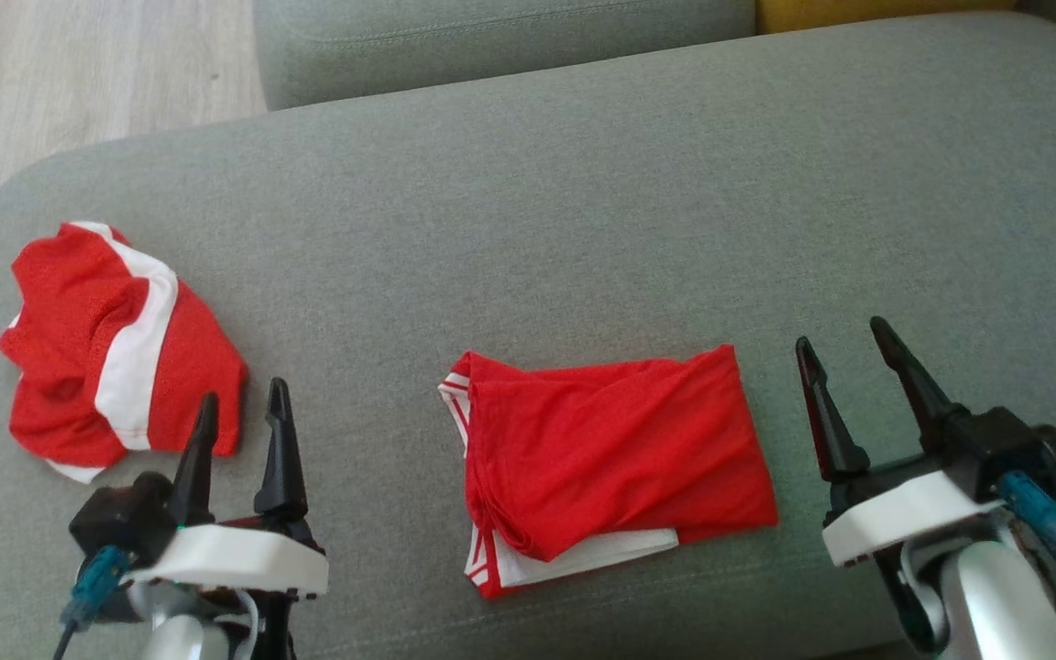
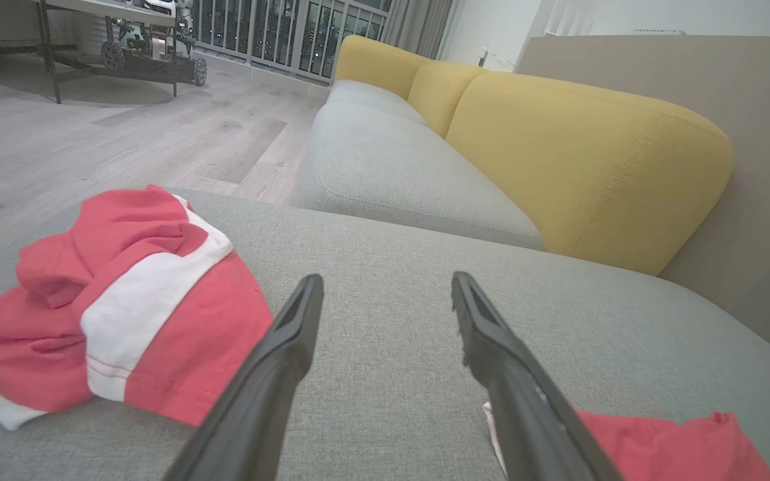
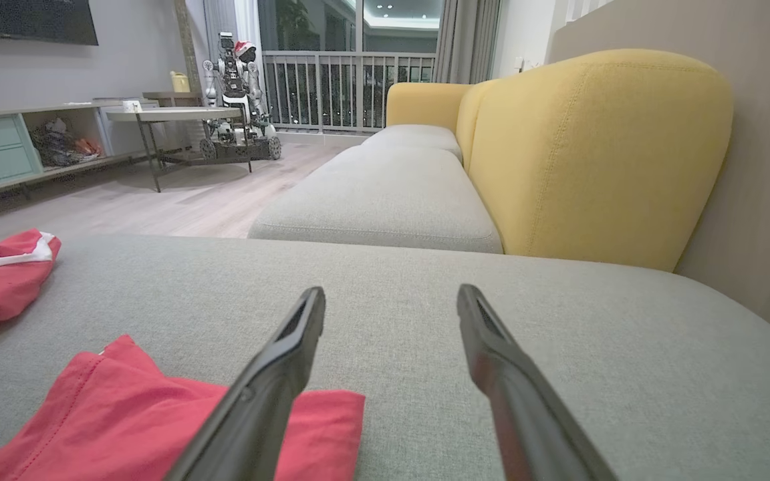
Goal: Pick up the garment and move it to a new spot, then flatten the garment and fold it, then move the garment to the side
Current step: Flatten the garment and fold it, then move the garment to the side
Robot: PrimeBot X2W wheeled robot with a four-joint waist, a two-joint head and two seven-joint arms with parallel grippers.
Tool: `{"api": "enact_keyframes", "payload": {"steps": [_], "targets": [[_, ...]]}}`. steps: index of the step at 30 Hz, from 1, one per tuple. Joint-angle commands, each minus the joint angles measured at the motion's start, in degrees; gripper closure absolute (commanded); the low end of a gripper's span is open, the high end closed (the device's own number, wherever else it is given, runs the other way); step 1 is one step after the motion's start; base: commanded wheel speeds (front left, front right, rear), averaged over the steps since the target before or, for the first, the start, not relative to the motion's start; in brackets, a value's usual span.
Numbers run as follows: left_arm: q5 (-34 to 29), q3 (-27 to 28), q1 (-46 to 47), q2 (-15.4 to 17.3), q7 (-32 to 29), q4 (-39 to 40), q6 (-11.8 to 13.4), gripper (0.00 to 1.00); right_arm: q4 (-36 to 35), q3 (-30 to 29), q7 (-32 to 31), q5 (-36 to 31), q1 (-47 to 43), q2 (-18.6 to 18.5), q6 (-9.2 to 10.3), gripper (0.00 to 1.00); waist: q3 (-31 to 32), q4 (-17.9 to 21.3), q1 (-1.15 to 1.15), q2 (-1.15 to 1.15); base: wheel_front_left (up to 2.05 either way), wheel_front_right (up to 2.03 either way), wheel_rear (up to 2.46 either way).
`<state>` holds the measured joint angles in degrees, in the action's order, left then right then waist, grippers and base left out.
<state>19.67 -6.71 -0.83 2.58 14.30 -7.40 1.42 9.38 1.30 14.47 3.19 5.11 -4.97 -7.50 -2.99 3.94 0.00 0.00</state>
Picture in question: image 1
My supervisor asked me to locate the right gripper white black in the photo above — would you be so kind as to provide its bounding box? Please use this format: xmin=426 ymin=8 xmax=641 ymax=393
xmin=795 ymin=315 xmax=1007 ymax=655

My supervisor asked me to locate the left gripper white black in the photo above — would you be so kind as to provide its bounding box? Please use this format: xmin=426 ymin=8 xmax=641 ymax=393
xmin=125 ymin=377 xmax=330 ymax=660

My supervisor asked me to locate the red shorts white side band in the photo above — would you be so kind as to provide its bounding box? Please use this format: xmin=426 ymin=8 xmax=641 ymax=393
xmin=0 ymin=220 xmax=248 ymax=486

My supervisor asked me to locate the red Bulls 23 jersey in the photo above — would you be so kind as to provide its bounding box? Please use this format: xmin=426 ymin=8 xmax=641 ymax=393
xmin=437 ymin=343 xmax=780 ymax=600

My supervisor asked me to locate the grey and yellow sofa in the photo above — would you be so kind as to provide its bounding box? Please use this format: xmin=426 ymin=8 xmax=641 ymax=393
xmin=0 ymin=11 xmax=1056 ymax=660

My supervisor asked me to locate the yellow sofa backrest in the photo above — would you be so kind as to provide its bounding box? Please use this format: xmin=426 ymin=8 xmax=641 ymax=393
xmin=755 ymin=0 xmax=1020 ymax=37

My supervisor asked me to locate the grey back cushion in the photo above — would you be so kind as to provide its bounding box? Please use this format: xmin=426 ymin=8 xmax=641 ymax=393
xmin=253 ymin=0 xmax=759 ymax=112

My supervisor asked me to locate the right camera cable teal plug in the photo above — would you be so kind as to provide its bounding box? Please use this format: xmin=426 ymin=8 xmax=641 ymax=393
xmin=995 ymin=471 xmax=1056 ymax=578

